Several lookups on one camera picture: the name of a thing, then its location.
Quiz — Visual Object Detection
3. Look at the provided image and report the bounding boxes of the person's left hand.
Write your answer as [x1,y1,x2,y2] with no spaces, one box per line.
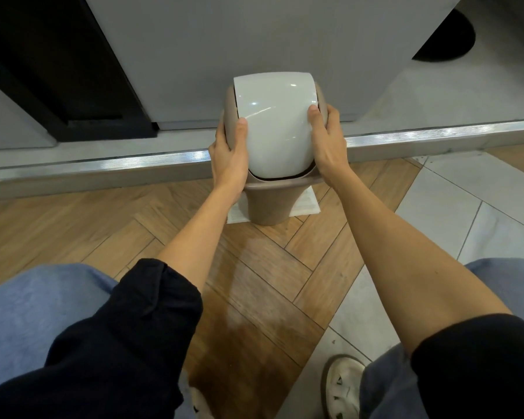
[208,110,250,193]

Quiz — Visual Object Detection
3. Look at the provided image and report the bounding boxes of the person's right hand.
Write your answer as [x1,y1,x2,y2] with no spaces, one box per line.
[308,104,353,188]

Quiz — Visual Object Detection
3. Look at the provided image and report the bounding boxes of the white swing bin lid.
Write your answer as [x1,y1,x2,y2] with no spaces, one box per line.
[233,72,318,178]

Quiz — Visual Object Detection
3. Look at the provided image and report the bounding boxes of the taupe plastic trash bin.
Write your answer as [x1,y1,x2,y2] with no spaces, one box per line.
[224,81,329,227]

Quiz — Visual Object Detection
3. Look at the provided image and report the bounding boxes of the person's left forearm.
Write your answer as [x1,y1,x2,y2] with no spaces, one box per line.
[156,181,248,295]

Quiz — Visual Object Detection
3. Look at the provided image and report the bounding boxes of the person's right forearm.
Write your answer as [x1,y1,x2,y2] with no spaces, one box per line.
[327,169,514,356]

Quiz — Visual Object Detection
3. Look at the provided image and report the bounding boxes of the white paper sheet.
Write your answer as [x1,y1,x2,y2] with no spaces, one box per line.
[226,186,321,225]

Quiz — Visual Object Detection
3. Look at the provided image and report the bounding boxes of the grey cabinet panel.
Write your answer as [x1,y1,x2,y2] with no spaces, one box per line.
[82,0,463,131]

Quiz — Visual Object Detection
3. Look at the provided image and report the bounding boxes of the silver metal threshold strip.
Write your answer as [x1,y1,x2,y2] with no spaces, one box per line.
[0,119,524,201]

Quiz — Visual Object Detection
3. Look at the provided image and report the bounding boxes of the black round base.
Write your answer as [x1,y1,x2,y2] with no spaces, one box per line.
[412,8,477,63]

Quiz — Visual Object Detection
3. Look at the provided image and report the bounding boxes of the black long-sleeved top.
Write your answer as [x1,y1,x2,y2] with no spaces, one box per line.
[0,258,524,419]

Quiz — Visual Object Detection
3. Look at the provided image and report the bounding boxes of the white sandal shoe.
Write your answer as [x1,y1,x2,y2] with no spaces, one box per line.
[321,354,368,419]
[187,386,215,419]

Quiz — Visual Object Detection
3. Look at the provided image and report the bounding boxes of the blue jeans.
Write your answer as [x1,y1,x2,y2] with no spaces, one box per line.
[0,257,524,419]

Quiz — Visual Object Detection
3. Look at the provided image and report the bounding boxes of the black door frame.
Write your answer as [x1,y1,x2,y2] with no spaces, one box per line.
[0,0,159,143]

